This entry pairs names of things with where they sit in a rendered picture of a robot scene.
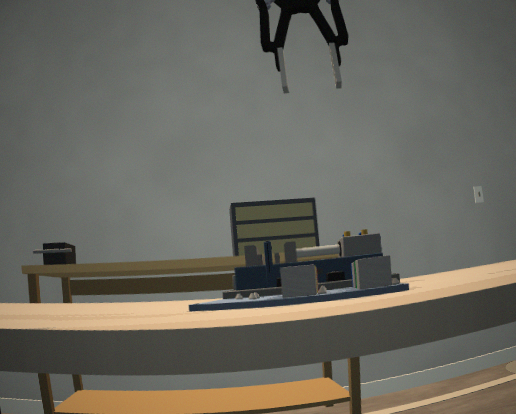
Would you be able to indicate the tan block with yellow end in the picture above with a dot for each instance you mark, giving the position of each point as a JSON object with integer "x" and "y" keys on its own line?
{"x": 298, "y": 281}

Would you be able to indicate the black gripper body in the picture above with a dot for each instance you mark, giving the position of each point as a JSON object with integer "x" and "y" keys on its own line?
{"x": 297, "y": 6}

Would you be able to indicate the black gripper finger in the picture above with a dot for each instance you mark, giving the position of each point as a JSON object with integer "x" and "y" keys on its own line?
{"x": 329, "y": 35}
{"x": 277, "y": 46}

